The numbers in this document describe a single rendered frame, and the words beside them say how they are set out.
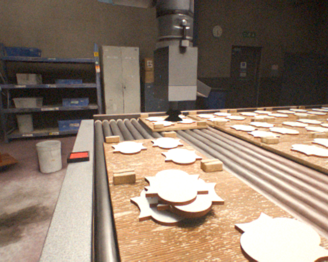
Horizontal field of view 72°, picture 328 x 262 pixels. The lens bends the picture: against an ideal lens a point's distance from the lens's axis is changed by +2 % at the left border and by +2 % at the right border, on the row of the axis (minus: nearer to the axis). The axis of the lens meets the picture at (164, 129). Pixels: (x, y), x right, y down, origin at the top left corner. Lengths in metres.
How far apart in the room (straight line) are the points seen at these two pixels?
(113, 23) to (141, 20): 0.69
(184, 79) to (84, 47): 5.30
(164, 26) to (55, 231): 0.45
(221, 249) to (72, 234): 0.28
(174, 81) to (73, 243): 0.36
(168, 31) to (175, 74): 0.08
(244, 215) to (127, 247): 0.24
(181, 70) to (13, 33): 5.53
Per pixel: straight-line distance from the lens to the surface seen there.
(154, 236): 0.44
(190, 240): 0.44
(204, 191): 0.49
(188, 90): 0.46
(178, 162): 0.73
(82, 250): 0.47
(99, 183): 0.69
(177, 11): 0.47
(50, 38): 5.76
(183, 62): 0.46
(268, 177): 0.77
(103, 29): 5.80
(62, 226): 0.54
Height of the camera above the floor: 1.21
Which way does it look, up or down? 13 degrees down
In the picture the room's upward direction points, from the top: straight up
